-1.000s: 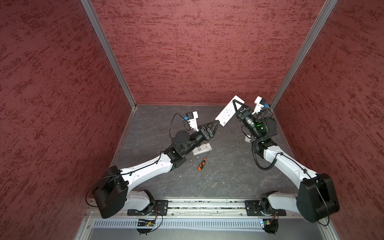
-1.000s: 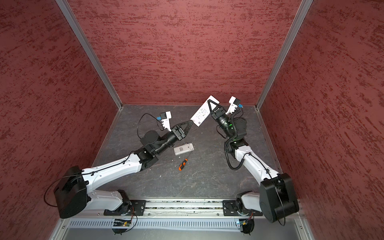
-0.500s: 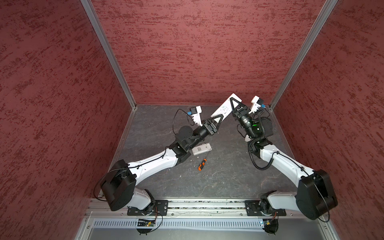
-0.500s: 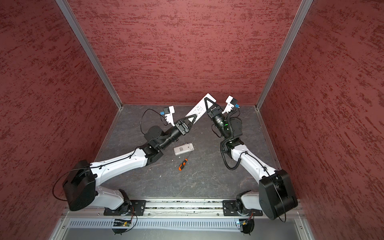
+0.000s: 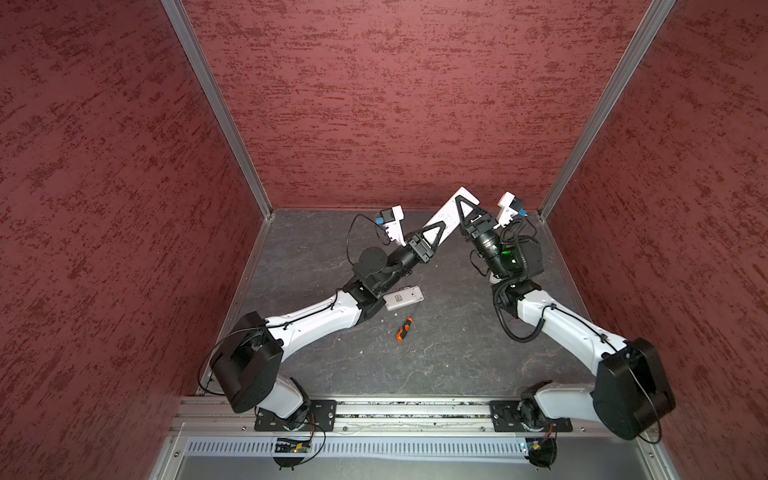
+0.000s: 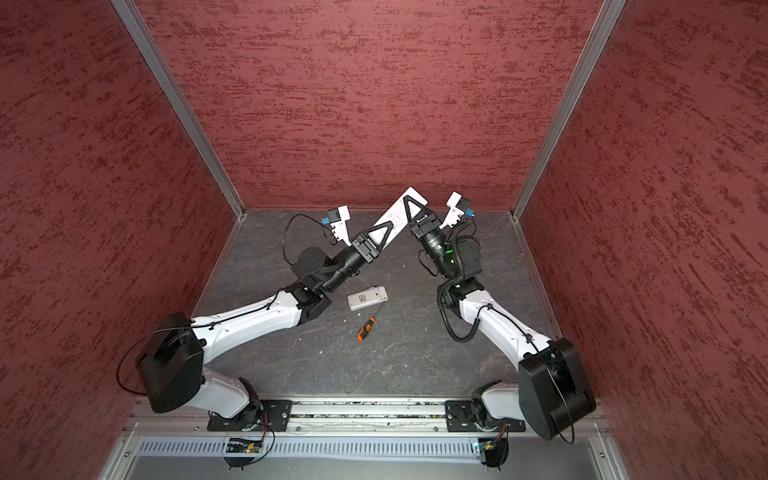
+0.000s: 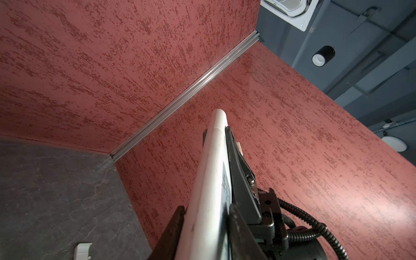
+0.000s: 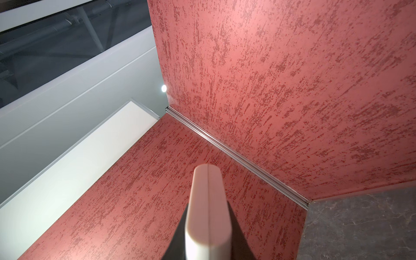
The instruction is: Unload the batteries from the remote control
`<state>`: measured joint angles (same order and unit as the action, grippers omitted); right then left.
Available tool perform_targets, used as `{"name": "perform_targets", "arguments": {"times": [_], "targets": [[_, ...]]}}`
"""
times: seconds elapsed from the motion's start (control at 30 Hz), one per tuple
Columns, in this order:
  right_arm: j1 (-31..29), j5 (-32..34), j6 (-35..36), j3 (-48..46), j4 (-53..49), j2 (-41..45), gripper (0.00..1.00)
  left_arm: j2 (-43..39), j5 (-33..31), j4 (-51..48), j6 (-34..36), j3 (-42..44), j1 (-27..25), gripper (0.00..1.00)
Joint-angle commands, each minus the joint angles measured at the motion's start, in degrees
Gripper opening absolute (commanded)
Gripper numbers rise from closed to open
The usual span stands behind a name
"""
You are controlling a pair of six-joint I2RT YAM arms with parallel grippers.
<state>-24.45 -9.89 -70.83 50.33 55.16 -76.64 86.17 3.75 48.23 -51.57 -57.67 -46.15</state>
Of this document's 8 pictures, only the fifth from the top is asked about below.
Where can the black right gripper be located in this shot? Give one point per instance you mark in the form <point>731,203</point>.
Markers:
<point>482,220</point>

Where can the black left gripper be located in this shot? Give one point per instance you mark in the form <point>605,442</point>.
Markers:
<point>419,246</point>

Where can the white remote with screen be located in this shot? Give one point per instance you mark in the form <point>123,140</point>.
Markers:
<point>449,214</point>

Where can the white remote with batteries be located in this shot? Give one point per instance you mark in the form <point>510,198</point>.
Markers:
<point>403,298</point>

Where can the orange black screwdriver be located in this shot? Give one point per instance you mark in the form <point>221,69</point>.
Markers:
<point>404,329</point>

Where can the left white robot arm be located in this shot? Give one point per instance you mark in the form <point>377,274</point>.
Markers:
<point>246,363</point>

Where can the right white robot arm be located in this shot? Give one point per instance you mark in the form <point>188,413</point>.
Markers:
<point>630,392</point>

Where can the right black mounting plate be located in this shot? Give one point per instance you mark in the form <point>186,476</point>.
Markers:
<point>524,416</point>

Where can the black mounting plate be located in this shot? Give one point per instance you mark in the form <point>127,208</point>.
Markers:
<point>315,414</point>
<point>524,416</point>

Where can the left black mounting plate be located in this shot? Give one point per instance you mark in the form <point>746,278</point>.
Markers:
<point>315,414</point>

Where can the aluminium corner post right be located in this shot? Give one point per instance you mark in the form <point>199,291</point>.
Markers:
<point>644,35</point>

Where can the aluminium corner post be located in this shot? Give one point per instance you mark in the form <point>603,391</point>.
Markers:
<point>184,31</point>
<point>644,35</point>

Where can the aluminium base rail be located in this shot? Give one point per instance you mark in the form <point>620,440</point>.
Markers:
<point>355,415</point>

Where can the perforated cable duct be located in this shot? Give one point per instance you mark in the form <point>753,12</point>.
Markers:
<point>451,448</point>

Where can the aluminium corner post left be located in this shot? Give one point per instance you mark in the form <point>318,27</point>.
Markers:
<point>184,31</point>

